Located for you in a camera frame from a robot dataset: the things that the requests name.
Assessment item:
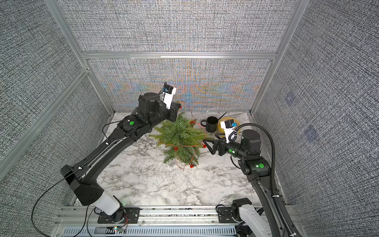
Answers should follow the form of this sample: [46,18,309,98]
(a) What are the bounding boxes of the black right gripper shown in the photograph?
[206,132,251,164]

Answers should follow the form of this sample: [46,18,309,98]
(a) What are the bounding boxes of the small green christmas tree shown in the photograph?
[148,112,208,166]

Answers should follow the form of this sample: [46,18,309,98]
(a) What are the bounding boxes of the red string lights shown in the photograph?
[164,101,208,172]

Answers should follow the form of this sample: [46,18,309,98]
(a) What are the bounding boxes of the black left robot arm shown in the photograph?
[60,89,181,222]

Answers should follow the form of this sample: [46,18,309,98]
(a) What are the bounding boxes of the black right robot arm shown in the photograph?
[203,129,301,237]

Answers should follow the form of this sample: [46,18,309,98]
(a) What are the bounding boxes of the yellow bamboo steamer basket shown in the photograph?
[216,117,240,137]

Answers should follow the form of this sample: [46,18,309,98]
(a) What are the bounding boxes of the black metal mug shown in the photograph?
[200,116,219,133]

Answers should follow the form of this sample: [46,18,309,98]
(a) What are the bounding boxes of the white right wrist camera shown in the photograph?
[221,119,237,143]

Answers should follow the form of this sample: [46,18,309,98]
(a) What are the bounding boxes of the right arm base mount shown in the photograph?
[215,198,252,223]

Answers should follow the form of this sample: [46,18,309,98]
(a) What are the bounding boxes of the black corrugated cable conduit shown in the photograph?
[227,122,300,237]

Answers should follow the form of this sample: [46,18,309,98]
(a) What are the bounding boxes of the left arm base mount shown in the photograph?
[97,207,141,224]

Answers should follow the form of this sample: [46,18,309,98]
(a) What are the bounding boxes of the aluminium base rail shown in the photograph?
[51,205,307,237]

